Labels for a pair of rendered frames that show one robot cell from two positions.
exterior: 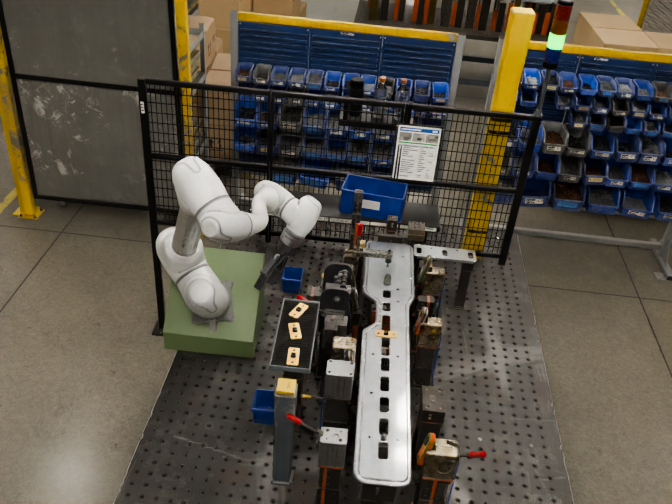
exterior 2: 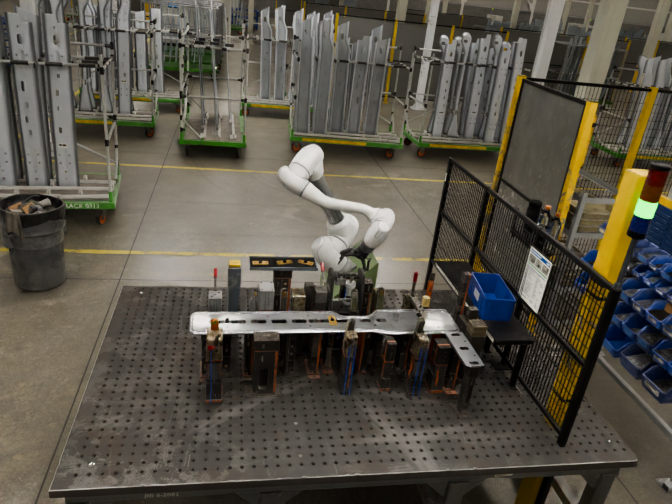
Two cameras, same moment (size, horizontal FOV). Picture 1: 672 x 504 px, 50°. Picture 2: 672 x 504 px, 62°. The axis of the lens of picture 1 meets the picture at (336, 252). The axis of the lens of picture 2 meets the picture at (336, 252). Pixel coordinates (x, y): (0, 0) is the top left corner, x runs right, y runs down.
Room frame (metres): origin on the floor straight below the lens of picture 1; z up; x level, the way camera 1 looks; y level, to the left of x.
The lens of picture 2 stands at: (1.50, -2.61, 2.54)
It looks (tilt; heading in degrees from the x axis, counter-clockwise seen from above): 25 degrees down; 75
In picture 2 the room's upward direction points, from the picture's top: 7 degrees clockwise
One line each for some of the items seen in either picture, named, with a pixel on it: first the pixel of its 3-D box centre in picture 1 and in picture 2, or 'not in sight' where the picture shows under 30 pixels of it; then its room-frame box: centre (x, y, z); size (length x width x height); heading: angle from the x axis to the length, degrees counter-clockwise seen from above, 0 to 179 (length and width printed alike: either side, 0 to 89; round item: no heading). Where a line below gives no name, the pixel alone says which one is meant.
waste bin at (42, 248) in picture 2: not in sight; (36, 243); (0.16, 2.06, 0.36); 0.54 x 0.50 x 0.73; 87
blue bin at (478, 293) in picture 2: (373, 197); (490, 295); (3.06, -0.16, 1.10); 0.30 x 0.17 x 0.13; 80
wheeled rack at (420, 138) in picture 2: not in sight; (464, 105); (6.10, 6.94, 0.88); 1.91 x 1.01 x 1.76; 179
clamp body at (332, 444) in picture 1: (329, 471); (214, 324); (1.57, -0.04, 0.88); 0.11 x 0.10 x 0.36; 89
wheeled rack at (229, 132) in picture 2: not in sight; (214, 88); (1.69, 6.84, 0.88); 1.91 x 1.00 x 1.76; 88
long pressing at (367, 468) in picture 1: (387, 338); (328, 322); (2.13, -0.23, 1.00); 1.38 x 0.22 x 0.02; 179
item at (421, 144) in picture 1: (416, 153); (535, 279); (3.17, -0.35, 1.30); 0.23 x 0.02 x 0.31; 89
